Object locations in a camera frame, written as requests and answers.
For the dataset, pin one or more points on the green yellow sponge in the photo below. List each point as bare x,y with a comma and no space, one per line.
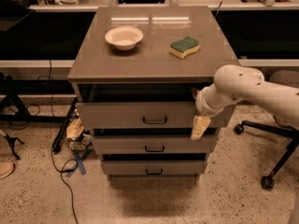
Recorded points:
184,47

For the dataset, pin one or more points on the grey top drawer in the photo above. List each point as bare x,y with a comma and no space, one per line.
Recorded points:
137,115

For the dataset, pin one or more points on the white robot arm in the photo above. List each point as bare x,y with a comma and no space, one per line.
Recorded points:
249,176

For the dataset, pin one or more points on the grey drawer cabinet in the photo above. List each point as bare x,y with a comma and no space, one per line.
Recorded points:
149,72

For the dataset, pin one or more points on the grey drawer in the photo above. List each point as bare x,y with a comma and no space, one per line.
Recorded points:
137,115
153,167
159,144

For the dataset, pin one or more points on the black tripod stand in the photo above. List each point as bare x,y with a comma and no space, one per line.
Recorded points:
11,142

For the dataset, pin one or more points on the blue tape cross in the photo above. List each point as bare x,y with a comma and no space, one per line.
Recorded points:
80,157

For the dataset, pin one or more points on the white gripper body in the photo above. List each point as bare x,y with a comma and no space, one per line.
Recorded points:
202,105

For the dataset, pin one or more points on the black table leg frame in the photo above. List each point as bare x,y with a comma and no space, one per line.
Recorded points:
22,114

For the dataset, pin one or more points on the grey bottom drawer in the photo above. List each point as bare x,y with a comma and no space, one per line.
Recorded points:
153,167

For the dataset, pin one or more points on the black power strip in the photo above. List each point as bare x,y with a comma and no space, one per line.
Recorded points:
56,145

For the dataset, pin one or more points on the grey middle drawer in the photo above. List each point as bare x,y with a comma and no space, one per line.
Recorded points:
159,144

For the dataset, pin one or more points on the white bowl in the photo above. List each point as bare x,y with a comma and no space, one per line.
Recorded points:
124,37

